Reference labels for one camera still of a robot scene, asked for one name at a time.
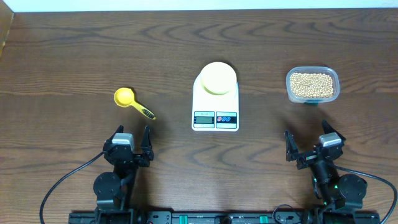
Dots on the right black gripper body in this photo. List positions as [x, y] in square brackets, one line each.
[306, 159]

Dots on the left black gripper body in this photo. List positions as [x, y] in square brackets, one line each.
[142, 161]

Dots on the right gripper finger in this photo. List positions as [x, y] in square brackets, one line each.
[292, 151]
[329, 129]

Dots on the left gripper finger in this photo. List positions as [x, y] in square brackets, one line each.
[117, 137]
[146, 145]

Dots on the yellow measuring scoop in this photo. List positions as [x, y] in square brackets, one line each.
[125, 97]

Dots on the yellow plastic bowl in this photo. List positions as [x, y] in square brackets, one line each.
[218, 78]

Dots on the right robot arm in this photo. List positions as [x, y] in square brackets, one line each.
[342, 195]

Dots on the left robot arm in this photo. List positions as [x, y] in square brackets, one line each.
[113, 190]

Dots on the white digital kitchen scale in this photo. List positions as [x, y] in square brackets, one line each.
[214, 112]

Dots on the clear plastic container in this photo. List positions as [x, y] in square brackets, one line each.
[313, 69]

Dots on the soybeans in container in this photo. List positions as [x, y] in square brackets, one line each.
[311, 85]

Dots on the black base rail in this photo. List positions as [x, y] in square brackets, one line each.
[162, 217]

